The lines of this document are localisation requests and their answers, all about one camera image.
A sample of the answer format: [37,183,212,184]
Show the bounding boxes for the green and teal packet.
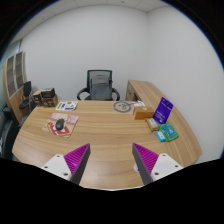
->
[158,122,180,142]

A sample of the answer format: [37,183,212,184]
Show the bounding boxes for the blue wipes packet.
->
[155,130,167,143]

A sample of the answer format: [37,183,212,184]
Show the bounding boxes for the white paper sheets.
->
[133,100,147,108]

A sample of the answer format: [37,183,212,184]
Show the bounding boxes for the white and green leaflet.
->
[55,100,79,112]

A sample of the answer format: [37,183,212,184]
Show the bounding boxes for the black computer mouse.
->
[54,118,66,131]

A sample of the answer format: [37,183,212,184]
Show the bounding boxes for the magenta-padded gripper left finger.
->
[40,143,92,185]

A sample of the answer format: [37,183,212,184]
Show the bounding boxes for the grey mesh office chair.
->
[76,69,121,102]

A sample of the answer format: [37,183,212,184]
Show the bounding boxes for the brown wooden box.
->
[132,105,155,120]

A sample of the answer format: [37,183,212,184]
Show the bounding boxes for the purple stand-up pouch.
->
[152,96,175,125]

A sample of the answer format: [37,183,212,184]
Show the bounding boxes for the black swivel chair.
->
[18,80,35,111]

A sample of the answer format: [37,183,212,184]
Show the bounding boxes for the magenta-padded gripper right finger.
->
[131,143,184,186]

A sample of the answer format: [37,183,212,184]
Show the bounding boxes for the wooden shelf unit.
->
[2,50,28,123]

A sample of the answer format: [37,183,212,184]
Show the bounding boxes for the red and pink mouse pad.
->
[41,112,80,139]

